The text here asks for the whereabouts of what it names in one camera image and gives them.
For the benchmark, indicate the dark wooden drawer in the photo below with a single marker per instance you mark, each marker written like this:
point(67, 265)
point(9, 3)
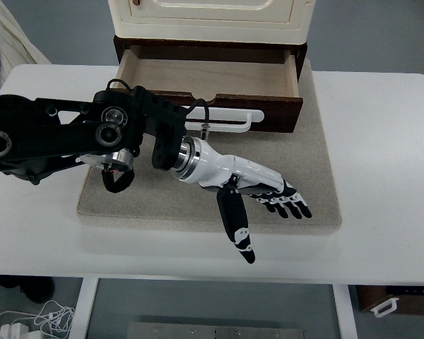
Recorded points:
point(228, 78)

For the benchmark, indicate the white cloth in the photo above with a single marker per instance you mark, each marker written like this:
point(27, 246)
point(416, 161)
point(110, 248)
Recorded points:
point(15, 46)

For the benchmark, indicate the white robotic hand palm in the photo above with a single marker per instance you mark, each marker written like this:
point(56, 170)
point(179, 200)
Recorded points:
point(198, 163)

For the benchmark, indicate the cream upper cabinet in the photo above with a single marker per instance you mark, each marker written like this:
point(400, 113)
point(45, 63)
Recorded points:
point(265, 22)

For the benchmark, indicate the white table frame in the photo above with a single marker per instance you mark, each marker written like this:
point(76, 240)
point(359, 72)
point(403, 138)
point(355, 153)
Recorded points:
point(86, 298)

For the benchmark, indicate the brown box with white handle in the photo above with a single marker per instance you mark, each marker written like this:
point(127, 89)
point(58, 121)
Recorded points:
point(382, 300)

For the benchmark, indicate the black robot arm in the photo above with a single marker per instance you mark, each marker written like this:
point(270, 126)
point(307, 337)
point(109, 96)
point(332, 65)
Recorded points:
point(43, 136)

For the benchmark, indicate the black white robotic ring finger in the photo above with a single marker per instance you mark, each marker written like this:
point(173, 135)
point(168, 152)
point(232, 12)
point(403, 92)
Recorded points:
point(278, 202)

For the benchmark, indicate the black white robotic index finger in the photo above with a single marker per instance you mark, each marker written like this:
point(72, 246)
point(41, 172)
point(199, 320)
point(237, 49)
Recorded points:
point(304, 209)

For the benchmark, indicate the white power adapter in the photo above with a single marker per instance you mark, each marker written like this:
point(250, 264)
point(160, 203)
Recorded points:
point(14, 331)

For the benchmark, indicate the dark wooden cabinet base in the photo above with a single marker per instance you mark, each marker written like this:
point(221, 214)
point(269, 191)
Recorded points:
point(212, 44)

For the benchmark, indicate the black white robotic little finger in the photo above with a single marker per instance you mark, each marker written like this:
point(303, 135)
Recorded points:
point(267, 204)

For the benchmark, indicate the white drawer handle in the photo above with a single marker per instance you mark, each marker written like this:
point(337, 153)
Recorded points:
point(224, 119)

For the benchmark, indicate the beige felt mat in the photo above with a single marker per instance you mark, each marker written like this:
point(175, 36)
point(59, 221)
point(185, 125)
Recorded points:
point(156, 200)

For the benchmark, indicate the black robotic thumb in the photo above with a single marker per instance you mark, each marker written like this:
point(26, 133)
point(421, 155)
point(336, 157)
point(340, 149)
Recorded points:
point(234, 218)

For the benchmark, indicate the black white robotic middle finger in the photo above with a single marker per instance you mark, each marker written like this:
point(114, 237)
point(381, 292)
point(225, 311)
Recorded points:
point(291, 203)

